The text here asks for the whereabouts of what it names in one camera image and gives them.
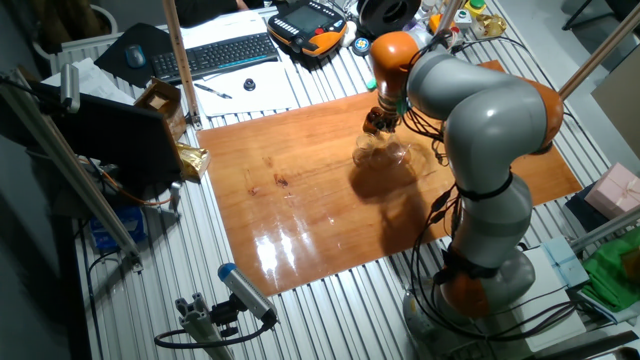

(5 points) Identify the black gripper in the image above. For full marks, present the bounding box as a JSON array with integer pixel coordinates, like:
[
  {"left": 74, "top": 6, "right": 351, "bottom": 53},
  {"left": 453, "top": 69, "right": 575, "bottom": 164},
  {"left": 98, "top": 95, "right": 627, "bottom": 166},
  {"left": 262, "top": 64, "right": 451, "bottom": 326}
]
[{"left": 367, "top": 107, "right": 403, "bottom": 136}]

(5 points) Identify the brown glass bottle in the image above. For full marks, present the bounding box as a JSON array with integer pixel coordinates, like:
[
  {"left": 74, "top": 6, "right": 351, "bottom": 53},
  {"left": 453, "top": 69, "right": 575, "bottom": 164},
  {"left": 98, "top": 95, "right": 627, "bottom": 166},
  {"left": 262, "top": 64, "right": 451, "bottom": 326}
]
[{"left": 362, "top": 108, "right": 383, "bottom": 135}]

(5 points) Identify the small clear glass beaker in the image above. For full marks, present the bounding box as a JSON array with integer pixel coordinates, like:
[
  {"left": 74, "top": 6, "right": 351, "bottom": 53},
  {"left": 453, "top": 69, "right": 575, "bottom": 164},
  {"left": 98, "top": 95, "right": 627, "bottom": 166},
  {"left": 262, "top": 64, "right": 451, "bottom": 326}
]
[{"left": 351, "top": 132, "right": 381, "bottom": 169}]

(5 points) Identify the tall clear glass beaker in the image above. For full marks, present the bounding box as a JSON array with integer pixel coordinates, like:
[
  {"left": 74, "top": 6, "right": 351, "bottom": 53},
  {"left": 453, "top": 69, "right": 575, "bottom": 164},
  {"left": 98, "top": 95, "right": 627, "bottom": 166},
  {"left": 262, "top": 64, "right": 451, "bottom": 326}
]
[{"left": 382, "top": 130, "right": 415, "bottom": 167}]

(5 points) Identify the white egg shaped object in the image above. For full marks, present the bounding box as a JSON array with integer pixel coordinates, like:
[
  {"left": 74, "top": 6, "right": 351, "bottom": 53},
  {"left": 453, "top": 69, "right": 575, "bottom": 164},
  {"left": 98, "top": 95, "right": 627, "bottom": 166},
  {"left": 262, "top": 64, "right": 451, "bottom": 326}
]
[{"left": 339, "top": 19, "right": 358, "bottom": 49}]

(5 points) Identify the black filament spool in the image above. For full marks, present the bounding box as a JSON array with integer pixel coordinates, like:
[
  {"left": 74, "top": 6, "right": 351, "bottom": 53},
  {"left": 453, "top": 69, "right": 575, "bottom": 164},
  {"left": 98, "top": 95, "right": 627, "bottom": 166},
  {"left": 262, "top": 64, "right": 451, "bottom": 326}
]
[{"left": 356, "top": 0, "right": 423, "bottom": 39}]

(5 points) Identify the white printed paper sheet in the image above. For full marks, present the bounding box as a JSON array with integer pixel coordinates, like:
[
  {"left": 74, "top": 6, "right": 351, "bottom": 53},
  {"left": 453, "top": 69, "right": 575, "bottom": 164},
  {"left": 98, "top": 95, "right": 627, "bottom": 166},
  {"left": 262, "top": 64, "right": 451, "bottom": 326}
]
[{"left": 192, "top": 60, "right": 301, "bottom": 119}]

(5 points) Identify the wooden board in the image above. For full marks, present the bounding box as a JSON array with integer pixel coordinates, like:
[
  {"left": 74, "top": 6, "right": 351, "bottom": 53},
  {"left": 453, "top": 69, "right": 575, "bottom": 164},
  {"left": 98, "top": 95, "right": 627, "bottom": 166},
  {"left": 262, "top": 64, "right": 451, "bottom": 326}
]
[{"left": 197, "top": 59, "right": 584, "bottom": 297}]

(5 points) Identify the black orange teach pendant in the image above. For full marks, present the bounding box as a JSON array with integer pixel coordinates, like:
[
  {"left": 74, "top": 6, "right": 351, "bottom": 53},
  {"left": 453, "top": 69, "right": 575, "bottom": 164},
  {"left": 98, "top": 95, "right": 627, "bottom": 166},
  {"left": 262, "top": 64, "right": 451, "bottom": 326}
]
[{"left": 266, "top": 0, "right": 349, "bottom": 58}]

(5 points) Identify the aluminium upright profile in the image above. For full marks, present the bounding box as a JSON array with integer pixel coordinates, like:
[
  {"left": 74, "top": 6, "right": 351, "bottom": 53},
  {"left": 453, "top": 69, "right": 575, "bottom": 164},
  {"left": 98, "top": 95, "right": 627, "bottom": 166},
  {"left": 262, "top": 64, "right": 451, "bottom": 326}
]
[{"left": 437, "top": 0, "right": 464, "bottom": 31}]

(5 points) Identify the gold crumpled wrapper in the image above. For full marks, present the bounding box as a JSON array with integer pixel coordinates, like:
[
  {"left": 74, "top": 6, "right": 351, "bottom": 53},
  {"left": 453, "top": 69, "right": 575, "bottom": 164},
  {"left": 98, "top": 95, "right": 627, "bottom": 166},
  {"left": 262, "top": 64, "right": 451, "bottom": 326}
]
[{"left": 472, "top": 13, "right": 509, "bottom": 40}]

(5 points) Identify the yellow box green button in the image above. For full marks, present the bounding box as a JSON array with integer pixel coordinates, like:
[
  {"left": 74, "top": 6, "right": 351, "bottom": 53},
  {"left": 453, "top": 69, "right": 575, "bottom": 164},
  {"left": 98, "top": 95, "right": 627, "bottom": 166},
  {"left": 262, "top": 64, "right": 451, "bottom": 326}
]
[{"left": 463, "top": 0, "right": 488, "bottom": 19}]

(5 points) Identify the black pen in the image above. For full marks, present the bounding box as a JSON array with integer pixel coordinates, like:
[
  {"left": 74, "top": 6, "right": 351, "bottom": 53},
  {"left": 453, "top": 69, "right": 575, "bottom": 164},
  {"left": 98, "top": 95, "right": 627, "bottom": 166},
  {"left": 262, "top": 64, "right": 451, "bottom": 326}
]
[{"left": 193, "top": 82, "right": 234, "bottom": 100}]

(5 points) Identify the black keyboard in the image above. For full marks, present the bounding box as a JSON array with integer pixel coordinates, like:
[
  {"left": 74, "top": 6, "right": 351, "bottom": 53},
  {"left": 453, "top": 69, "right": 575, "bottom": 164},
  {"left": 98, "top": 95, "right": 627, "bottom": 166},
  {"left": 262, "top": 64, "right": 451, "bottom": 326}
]
[{"left": 149, "top": 32, "right": 281, "bottom": 85}]

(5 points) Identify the white paper stack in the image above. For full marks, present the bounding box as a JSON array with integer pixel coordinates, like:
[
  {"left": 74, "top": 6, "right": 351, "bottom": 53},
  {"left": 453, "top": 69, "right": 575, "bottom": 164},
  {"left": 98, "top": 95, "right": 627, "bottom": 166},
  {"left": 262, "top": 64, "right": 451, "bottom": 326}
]
[
  {"left": 41, "top": 57, "right": 137, "bottom": 107},
  {"left": 178, "top": 8, "right": 275, "bottom": 50}
]

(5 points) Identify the gold foil bag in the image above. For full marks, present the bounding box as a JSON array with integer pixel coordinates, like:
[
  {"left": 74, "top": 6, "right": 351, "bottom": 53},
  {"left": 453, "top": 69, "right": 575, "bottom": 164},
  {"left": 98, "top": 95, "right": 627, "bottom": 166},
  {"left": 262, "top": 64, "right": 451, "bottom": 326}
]
[{"left": 174, "top": 142, "right": 212, "bottom": 184}]

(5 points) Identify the person dark torso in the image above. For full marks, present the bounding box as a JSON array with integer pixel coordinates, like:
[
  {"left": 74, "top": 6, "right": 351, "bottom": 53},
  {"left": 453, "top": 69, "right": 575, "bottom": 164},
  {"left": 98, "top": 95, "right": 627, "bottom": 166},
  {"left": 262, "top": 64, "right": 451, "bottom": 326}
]
[{"left": 174, "top": 0, "right": 251, "bottom": 29}]

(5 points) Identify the dark blue box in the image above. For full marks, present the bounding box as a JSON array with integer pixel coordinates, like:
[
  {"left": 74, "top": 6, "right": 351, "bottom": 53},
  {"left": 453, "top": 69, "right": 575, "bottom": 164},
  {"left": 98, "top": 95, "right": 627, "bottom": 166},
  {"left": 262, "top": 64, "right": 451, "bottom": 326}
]
[{"left": 564, "top": 182, "right": 610, "bottom": 232}]

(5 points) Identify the brown cardboard box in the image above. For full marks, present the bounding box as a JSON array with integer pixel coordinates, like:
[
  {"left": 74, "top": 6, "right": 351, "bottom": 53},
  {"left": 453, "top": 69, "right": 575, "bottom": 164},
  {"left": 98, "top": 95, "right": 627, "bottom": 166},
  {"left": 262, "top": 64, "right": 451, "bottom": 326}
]
[{"left": 132, "top": 77, "right": 188, "bottom": 142}]

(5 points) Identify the light blue box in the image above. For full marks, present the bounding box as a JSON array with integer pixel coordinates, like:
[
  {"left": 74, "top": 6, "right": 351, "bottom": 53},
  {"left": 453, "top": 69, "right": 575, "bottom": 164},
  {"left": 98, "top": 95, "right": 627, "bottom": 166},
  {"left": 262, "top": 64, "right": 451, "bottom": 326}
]
[{"left": 542, "top": 235, "right": 590, "bottom": 289}]

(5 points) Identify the beige flat panel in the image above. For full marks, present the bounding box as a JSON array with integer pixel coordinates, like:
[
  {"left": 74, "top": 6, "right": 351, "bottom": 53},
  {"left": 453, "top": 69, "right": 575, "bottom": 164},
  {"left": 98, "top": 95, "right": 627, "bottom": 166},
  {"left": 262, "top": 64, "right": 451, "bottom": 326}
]
[{"left": 591, "top": 58, "right": 640, "bottom": 162}]

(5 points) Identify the pink gift box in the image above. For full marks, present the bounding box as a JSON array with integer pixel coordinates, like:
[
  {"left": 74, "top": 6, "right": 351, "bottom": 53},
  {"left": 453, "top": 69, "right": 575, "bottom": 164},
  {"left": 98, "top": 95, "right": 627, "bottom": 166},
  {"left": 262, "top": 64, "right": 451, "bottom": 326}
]
[{"left": 583, "top": 162, "right": 640, "bottom": 221}]

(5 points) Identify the aluminium horizontal profile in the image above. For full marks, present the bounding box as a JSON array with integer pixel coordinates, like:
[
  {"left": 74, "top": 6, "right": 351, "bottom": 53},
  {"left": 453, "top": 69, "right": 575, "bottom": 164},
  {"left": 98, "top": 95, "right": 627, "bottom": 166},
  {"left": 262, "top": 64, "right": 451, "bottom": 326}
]
[{"left": 569, "top": 205, "right": 640, "bottom": 254}]

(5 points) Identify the black office chair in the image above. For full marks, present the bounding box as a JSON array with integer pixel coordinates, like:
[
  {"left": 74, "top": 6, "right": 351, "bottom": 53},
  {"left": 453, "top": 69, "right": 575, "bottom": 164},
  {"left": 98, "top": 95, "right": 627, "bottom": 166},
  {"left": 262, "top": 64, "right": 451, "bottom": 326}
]
[{"left": 562, "top": 0, "right": 640, "bottom": 32}]

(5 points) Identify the black mouse pad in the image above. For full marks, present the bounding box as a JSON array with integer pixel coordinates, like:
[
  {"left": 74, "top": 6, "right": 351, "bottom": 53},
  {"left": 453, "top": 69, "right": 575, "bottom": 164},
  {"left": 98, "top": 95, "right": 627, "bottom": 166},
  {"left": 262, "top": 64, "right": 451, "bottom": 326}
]
[{"left": 93, "top": 22, "right": 174, "bottom": 89}]

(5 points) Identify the grey blue computer mouse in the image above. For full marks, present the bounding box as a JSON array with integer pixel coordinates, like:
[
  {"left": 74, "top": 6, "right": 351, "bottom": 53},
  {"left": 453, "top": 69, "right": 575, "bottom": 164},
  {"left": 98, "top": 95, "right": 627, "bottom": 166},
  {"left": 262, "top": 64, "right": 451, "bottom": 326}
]
[{"left": 123, "top": 43, "right": 148, "bottom": 70}]

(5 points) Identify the black monitor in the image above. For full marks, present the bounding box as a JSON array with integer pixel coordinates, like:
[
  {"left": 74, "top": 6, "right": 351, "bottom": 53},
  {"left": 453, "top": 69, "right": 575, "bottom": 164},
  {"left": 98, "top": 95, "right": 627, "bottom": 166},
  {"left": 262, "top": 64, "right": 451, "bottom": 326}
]
[{"left": 27, "top": 79, "right": 187, "bottom": 201}]

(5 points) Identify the green cloth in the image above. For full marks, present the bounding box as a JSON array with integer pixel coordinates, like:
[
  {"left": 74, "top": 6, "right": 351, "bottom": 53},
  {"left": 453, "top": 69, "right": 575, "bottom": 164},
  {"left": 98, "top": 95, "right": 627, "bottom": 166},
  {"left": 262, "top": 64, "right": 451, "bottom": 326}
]
[{"left": 581, "top": 238, "right": 640, "bottom": 314}]

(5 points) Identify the blue package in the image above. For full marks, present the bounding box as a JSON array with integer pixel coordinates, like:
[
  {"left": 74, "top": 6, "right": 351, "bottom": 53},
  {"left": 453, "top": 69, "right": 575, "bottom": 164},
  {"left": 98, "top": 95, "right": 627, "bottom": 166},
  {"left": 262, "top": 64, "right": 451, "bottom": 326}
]
[{"left": 89, "top": 205, "right": 149, "bottom": 254}]

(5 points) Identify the white round bin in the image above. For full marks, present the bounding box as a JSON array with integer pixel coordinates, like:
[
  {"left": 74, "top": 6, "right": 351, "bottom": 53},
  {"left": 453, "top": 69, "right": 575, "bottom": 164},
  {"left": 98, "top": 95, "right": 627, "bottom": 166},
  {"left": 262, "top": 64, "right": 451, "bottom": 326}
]
[{"left": 32, "top": 3, "right": 120, "bottom": 61}]

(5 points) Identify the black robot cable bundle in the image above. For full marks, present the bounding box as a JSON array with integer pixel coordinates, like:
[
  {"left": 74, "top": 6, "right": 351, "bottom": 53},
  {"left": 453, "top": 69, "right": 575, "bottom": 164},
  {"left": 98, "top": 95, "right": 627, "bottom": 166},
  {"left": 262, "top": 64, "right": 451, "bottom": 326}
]
[{"left": 399, "top": 29, "right": 581, "bottom": 344}]

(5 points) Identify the tan upright frame post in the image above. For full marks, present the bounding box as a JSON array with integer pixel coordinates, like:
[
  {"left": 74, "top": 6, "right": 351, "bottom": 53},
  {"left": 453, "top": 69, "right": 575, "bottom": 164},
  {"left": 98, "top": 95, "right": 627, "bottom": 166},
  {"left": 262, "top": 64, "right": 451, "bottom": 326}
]
[{"left": 160, "top": 0, "right": 203, "bottom": 131}]

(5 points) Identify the grey camera blue end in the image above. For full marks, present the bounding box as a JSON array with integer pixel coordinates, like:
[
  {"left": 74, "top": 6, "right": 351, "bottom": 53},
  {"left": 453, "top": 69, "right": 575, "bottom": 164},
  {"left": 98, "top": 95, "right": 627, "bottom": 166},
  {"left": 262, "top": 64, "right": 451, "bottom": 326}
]
[{"left": 217, "top": 262, "right": 279, "bottom": 325}]

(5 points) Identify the tan slanted frame post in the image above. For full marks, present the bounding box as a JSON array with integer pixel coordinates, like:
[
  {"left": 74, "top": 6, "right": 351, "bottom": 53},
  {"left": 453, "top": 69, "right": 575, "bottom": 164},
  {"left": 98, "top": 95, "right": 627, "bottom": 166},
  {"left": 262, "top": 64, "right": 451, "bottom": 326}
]
[{"left": 558, "top": 2, "right": 640, "bottom": 100}]

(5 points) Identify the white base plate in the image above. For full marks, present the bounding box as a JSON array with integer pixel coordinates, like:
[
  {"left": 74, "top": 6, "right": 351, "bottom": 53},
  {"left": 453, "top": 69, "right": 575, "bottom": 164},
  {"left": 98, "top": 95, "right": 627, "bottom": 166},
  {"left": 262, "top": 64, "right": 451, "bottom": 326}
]
[{"left": 492, "top": 247, "right": 587, "bottom": 354}]

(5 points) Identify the orange cable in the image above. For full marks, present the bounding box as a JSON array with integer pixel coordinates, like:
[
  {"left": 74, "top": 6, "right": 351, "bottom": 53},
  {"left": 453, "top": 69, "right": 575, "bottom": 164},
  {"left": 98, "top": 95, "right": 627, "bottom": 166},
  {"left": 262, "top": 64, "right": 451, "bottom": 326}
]
[{"left": 97, "top": 159, "right": 174, "bottom": 208}]

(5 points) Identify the aluminium camera mount profile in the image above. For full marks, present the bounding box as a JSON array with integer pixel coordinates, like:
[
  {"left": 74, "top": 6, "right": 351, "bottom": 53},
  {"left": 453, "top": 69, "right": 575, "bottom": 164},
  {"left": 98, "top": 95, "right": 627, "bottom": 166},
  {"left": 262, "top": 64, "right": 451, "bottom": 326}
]
[{"left": 174, "top": 292, "right": 236, "bottom": 360}]

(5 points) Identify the black camera cable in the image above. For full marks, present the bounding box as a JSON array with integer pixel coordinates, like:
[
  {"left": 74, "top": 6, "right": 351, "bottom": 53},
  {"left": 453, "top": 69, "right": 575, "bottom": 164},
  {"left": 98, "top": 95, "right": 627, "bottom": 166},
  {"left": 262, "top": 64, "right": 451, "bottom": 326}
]
[{"left": 153, "top": 312, "right": 279, "bottom": 350}]

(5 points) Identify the grey cylindrical camera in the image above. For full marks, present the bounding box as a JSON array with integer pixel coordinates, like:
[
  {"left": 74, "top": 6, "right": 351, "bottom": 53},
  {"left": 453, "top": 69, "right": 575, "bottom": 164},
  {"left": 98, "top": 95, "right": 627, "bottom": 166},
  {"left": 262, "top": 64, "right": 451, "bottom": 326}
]
[{"left": 59, "top": 62, "right": 82, "bottom": 114}]

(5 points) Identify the aluminium diagonal frame profile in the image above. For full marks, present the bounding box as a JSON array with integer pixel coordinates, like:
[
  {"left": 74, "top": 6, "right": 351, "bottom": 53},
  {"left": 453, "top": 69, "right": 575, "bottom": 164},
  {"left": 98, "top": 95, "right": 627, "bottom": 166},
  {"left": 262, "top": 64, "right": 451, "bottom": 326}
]
[{"left": 0, "top": 67, "right": 145, "bottom": 274}]

